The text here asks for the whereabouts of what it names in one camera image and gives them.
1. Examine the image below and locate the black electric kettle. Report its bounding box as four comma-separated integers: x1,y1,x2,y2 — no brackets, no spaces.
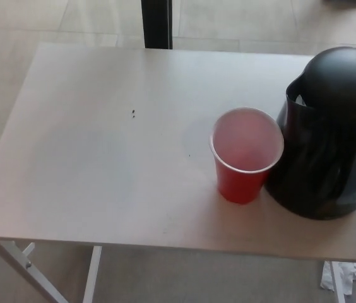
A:
263,46,356,221

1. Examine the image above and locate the red plastic cup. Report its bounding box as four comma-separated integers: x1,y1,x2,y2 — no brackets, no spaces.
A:
208,107,285,205

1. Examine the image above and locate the white straight table leg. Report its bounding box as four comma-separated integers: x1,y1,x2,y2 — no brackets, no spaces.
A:
328,261,347,303
82,246,103,303

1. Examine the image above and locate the white diagonal table leg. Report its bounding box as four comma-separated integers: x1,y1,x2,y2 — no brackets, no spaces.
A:
0,239,68,303

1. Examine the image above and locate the crumpled white paper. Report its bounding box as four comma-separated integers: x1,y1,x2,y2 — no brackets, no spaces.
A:
319,261,356,303

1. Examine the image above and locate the black vertical post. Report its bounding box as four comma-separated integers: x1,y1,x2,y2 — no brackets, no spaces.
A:
140,0,174,50

